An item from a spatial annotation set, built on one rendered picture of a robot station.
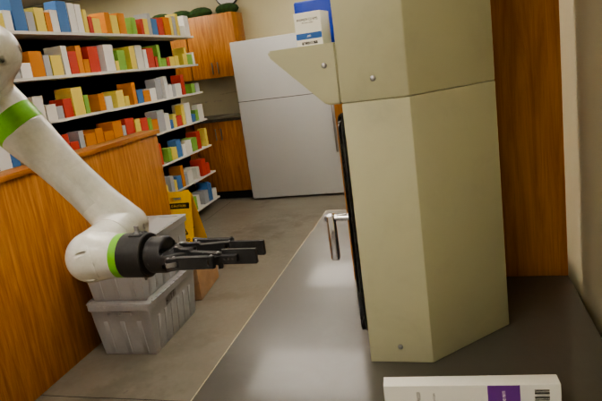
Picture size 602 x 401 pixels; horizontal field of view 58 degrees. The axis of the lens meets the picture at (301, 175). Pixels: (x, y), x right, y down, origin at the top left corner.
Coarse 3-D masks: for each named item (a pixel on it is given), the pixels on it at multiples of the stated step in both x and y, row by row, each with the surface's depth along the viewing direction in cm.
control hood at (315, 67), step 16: (288, 48) 90; (304, 48) 89; (320, 48) 89; (288, 64) 90; (304, 64) 90; (320, 64) 89; (336, 64) 89; (304, 80) 90; (320, 80) 90; (336, 80) 89; (320, 96) 90; (336, 96) 90
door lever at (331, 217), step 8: (328, 216) 100; (336, 216) 100; (344, 216) 99; (328, 224) 100; (336, 224) 101; (328, 232) 101; (336, 232) 100; (336, 240) 100; (336, 248) 101; (336, 256) 101
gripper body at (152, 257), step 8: (152, 240) 109; (160, 240) 109; (168, 240) 111; (144, 248) 108; (152, 248) 108; (160, 248) 108; (168, 248) 110; (144, 256) 108; (152, 256) 107; (160, 256) 107; (168, 256) 106; (176, 256) 106; (152, 264) 108; (160, 264) 107; (152, 272) 110; (160, 272) 110
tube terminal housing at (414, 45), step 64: (384, 0) 84; (448, 0) 89; (384, 64) 87; (448, 64) 90; (384, 128) 89; (448, 128) 92; (384, 192) 91; (448, 192) 93; (384, 256) 94; (448, 256) 95; (384, 320) 97; (448, 320) 97
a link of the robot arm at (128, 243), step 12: (120, 240) 110; (132, 240) 109; (144, 240) 110; (120, 252) 109; (132, 252) 108; (120, 264) 109; (132, 264) 108; (144, 264) 109; (132, 276) 110; (144, 276) 110
